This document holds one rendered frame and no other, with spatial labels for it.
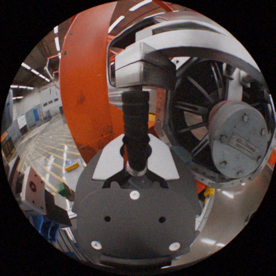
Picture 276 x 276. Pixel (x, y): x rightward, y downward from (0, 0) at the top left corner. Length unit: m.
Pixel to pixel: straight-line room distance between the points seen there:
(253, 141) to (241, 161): 0.04
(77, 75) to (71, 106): 0.10
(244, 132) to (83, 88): 0.37
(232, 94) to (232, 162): 0.19
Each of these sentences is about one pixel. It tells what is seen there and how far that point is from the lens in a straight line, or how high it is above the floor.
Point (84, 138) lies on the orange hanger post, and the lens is 0.31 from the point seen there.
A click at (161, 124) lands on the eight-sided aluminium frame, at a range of 0.34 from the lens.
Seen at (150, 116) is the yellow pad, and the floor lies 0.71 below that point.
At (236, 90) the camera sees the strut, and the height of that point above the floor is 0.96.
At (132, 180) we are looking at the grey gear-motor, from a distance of 0.56.
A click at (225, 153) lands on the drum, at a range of 0.16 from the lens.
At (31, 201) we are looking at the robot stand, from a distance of 0.31.
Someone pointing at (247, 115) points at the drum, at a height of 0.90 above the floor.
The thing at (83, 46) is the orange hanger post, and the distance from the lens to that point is 0.34.
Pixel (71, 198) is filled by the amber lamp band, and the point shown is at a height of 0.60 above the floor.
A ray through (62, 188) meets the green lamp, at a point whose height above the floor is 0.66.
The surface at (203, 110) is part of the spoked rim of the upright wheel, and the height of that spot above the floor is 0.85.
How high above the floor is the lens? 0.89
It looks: 31 degrees down
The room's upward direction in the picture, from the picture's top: straight up
